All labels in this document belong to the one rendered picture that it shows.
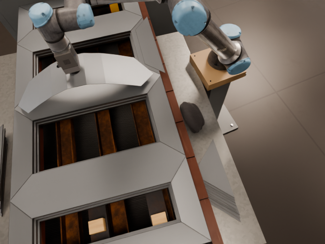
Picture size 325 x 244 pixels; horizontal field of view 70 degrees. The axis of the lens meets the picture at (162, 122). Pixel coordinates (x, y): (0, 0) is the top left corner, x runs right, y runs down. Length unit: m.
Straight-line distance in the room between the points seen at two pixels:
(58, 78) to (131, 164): 0.49
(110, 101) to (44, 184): 0.46
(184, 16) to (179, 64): 0.64
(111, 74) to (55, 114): 0.34
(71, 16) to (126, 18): 0.69
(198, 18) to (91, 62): 0.51
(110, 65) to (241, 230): 0.93
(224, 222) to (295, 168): 1.07
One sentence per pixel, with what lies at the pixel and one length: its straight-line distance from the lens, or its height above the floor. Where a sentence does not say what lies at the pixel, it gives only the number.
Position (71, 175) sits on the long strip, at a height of 0.86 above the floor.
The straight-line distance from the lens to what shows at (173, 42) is 1.61.
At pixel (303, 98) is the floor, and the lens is 2.42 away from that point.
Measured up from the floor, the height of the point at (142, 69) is 0.91.
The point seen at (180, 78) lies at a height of 0.68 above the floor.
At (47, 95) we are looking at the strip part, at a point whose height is 0.99.
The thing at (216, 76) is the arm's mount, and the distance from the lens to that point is 1.38.
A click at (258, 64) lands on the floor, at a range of 2.49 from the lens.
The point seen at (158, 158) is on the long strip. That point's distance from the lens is 1.01.
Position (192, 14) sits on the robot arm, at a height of 1.26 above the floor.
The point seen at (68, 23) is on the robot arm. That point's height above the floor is 1.28.
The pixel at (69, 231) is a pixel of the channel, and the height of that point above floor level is 0.68.
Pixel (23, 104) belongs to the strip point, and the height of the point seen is 0.90.
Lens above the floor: 1.81
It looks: 64 degrees down
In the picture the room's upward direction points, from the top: 6 degrees counter-clockwise
